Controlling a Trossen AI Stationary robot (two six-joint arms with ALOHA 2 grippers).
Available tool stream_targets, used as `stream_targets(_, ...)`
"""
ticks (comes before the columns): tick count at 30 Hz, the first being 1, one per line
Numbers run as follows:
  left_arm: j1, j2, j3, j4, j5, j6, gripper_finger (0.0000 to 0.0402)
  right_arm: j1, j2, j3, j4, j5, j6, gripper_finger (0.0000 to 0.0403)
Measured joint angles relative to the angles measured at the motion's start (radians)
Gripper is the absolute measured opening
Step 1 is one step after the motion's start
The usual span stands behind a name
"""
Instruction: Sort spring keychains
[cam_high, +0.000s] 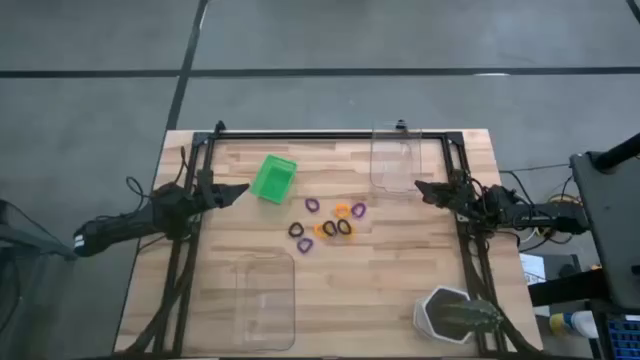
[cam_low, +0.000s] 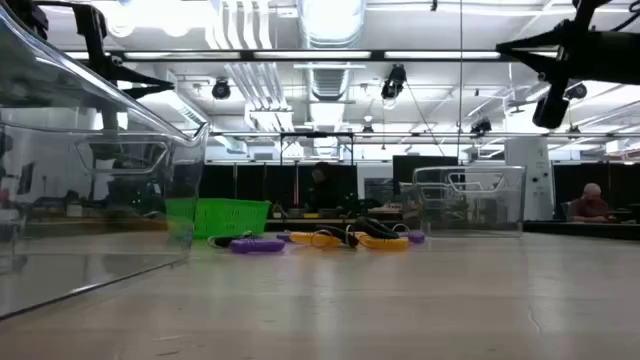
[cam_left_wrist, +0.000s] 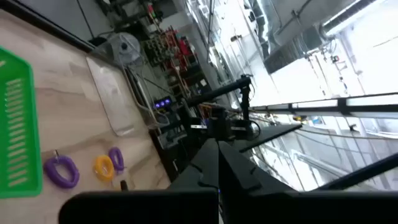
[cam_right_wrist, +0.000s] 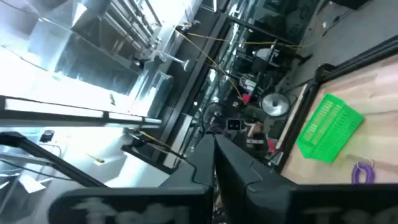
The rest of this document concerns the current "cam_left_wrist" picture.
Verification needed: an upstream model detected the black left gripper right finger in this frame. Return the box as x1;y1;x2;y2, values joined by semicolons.
218;140;295;192

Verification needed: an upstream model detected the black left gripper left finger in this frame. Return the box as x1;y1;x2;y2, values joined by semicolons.
169;138;220;191

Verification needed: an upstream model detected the purple spring keychain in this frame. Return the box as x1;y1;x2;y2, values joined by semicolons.
43;154;80;189
108;146;126;172

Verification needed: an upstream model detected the yellow spring keychain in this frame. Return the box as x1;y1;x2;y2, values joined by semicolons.
93;154;115;183

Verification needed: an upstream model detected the small clear plastic bin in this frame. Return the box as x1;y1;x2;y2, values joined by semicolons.
86;57;135;137

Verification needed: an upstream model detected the device with blue lights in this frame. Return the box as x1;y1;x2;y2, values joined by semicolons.
153;96;174;110

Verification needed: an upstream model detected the shelf rack with red parts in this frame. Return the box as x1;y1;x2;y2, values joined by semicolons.
141;26;203;97

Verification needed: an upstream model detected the black overhead beam with lights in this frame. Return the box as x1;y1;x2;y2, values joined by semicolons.
248;92;398;118

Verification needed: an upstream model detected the black diagonal strut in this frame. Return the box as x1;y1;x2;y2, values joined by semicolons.
313;153;398;191

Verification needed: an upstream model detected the grey floor fan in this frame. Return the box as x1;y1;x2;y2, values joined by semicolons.
107;32;141;65

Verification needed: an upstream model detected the green plastic basket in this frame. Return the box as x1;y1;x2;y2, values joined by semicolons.
0;45;44;199

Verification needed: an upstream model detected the black aluminium table frame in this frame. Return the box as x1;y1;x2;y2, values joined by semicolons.
0;0;96;54

